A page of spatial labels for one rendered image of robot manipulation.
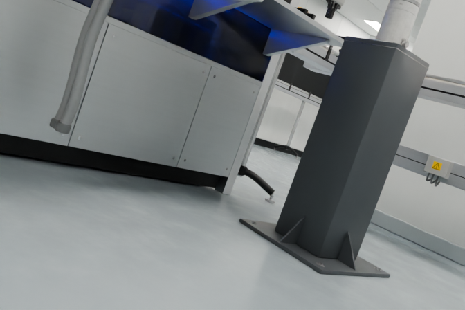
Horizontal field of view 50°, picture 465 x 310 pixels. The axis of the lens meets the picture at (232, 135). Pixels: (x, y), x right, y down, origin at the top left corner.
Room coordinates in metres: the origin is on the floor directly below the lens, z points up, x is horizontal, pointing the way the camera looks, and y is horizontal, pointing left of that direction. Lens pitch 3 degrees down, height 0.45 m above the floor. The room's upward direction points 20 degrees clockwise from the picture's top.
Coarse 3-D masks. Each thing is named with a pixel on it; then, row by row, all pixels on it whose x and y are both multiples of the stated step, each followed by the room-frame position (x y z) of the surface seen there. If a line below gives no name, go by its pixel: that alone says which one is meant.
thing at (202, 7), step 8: (200, 0) 2.07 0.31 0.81; (208, 0) 2.03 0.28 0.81; (216, 0) 2.00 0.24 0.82; (224, 0) 1.97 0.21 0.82; (232, 0) 1.94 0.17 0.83; (192, 8) 2.09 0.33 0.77; (200, 8) 2.06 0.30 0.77; (208, 8) 2.02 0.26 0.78; (216, 8) 1.99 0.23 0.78; (224, 8) 1.98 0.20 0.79; (192, 16) 2.08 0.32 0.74; (200, 16) 2.06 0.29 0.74
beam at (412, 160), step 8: (400, 152) 2.77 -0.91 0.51; (408, 152) 2.74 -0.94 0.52; (416, 152) 2.71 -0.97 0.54; (424, 152) 2.68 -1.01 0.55; (400, 160) 2.76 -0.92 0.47; (408, 160) 2.73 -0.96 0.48; (416, 160) 2.70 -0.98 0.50; (424, 160) 2.67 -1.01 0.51; (408, 168) 2.71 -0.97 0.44; (416, 168) 2.69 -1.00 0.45; (456, 168) 2.55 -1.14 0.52; (464, 168) 2.52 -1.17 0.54; (456, 176) 2.54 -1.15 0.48; (464, 176) 2.51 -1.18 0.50; (448, 184) 2.56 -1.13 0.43; (456, 184) 2.53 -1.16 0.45; (464, 184) 2.51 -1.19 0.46
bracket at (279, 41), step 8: (272, 32) 2.45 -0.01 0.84; (280, 32) 2.41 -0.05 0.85; (288, 32) 2.38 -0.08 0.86; (272, 40) 2.44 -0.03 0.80; (280, 40) 2.40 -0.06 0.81; (288, 40) 2.37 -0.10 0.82; (296, 40) 2.34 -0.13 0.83; (304, 40) 2.30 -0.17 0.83; (312, 40) 2.27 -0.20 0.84; (320, 40) 2.24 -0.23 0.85; (328, 40) 2.24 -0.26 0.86; (264, 48) 2.46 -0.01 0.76; (272, 48) 2.42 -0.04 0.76; (280, 48) 2.39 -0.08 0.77; (288, 48) 2.36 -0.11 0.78; (296, 48) 2.34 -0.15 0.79
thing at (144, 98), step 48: (0, 0) 1.58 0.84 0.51; (48, 0) 1.68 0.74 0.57; (0, 48) 1.61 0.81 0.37; (48, 48) 1.72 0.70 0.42; (96, 48) 1.84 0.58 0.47; (144, 48) 1.99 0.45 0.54; (0, 96) 1.64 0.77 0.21; (48, 96) 1.76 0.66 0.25; (96, 96) 1.89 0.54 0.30; (144, 96) 2.04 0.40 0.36; (192, 96) 2.22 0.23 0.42; (240, 96) 2.43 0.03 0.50; (96, 144) 1.94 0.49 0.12; (144, 144) 2.10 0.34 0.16; (192, 144) 2.29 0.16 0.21
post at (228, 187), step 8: (296, 0) 2.53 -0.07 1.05; (272, 56) 2.51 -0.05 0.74; (272, 64) 2.53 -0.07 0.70; (272, 72) 2.54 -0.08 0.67; (264, 80) 2.52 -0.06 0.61; (264, 88) 2.53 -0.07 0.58; (264, 96) 2.55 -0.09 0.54; (256, 104) 2.52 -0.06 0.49; (256, 112) 2.53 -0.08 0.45; (248, 120) 2.51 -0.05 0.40; (256, 120) 2.55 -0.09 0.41; (248, 128) 2.52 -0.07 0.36; (248, 136) 2.54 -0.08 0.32; (240, 144) 2.51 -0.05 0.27; (240, 152) 2.53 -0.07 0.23; (240, 160) 2.54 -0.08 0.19; (232, 168) 2.52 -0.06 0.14; (224, 176) 2.53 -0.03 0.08; (232, 176) 2.53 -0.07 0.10; (224, 184) 2.52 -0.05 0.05; (232, 184) 2.55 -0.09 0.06; (224, 192) 2.52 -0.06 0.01
